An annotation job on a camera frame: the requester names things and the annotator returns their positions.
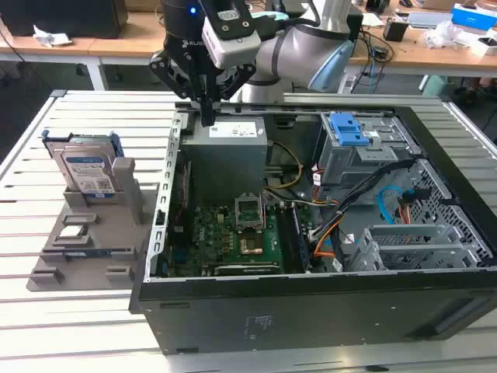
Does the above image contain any black expansion slot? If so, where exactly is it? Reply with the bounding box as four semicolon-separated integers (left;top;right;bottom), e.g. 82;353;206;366
213;263;280;275

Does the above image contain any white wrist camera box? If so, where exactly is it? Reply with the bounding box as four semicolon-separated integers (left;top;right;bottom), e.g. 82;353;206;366
201;0;262;70

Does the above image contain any blue plastic bay carrier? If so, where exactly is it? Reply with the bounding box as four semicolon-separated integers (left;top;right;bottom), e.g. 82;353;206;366
328;112;370;147

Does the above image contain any metal socket cover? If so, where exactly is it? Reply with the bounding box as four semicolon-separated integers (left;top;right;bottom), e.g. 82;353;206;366
235;196;263;230

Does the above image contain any crumpled white paper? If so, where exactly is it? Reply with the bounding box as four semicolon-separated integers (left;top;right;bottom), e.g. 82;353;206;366
33;23;75;48

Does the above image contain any black cable bundle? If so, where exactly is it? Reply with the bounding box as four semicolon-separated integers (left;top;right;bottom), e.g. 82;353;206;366
310;157;424;242

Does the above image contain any grey parts rack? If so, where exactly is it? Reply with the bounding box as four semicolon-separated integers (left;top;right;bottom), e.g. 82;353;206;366
26;157;160;292

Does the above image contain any grey power supply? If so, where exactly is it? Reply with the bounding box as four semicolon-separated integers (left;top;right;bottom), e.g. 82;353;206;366
180;116;273;195

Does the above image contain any black open PC case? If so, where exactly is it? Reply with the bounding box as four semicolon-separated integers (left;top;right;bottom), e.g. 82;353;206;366
127;99;497;357

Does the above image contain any small black box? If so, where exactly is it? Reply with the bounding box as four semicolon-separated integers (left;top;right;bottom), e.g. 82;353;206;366
383;19;412;43

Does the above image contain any clear plastic bag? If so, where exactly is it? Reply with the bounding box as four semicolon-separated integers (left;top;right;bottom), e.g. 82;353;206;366
422;19;469;50

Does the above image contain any green motherboard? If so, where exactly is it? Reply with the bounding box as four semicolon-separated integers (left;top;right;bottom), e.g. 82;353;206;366
165;186;311;277

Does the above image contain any large black box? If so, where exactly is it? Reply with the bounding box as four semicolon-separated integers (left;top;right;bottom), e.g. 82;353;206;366
0;0;129;40

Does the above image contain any wooden desk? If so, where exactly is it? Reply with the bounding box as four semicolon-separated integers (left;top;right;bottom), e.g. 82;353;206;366
0;9;172;92
341;11;497;94

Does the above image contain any low grey disk bay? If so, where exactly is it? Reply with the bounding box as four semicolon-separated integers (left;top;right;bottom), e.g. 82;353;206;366
347;223;486;273

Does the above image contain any black RAM slot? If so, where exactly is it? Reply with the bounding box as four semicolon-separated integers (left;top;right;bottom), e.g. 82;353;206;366
291;205;312;273
276;204;298;273

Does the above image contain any hard disk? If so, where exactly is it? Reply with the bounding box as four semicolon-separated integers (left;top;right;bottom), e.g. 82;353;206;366
41;131;125;201

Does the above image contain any blue cardboard box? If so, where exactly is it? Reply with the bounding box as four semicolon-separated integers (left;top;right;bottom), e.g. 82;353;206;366
450;2;497;31

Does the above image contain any CPU socket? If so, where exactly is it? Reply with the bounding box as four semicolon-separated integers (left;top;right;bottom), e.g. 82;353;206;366
237;228;264;258

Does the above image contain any blue data wire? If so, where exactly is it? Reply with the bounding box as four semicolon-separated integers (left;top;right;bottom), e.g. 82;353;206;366
378;186;401;227

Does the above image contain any blue RAM stick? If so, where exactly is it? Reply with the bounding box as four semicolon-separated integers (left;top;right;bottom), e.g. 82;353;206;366
61;250;113;259

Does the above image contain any yellow black wire bundle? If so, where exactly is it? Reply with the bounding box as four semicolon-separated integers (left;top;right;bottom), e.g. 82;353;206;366
266;141;304;191

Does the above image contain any red yellow power wire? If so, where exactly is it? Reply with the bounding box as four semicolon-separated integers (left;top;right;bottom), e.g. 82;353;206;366
398;188;419;225

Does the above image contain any orange wire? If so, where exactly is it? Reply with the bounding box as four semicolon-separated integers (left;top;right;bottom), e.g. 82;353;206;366
313;232;339;260

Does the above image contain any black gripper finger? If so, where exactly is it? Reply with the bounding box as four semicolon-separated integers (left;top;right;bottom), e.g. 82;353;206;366
207;61;258;127
149;50;209;127

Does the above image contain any tall grey disk bay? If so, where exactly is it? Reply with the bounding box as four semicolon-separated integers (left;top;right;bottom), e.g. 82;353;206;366
318;112;422;187

